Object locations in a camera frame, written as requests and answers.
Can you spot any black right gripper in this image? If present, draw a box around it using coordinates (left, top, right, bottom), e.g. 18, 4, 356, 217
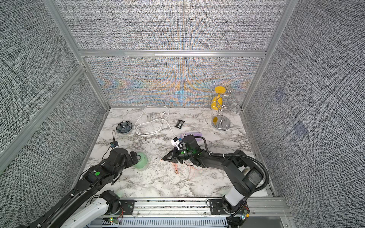
162, 147, 194, 164

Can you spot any purple power strip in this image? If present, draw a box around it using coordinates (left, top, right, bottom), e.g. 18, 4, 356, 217
180, 132, 202, 138

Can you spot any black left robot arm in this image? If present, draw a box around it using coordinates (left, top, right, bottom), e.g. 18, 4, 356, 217
19, 147, 138, 228

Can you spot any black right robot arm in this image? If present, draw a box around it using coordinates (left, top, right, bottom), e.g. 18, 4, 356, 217
163, 135, 270, 215

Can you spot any black patterned ceramic bowl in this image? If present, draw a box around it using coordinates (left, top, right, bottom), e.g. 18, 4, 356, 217
116, 121, 133, 134

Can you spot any small black packet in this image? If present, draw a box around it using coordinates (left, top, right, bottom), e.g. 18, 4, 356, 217
175, 119, 185, 129

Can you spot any yellow plastic wine glass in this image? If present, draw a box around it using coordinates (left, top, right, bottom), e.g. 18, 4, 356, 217
211, 86, 226, 111

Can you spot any chrome glass holder stand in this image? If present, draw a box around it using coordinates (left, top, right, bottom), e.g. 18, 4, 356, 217
211, 95, 231, 131

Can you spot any clear wine glass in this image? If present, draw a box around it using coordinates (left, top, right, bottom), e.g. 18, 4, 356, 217
229, 92, 245, 116

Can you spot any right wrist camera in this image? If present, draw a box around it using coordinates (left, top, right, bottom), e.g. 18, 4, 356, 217
171, 137, 185, 151

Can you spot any white power cable with plug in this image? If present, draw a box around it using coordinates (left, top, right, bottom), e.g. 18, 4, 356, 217
134, 105, 177, 139

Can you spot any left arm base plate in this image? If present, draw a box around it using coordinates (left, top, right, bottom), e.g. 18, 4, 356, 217
104, 199, 136, 216

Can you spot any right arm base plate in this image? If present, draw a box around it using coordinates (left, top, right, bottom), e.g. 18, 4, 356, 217
208, 199, 228, 215

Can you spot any aluminium front rail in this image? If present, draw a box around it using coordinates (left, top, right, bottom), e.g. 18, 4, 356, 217
54, 197, 294, 228

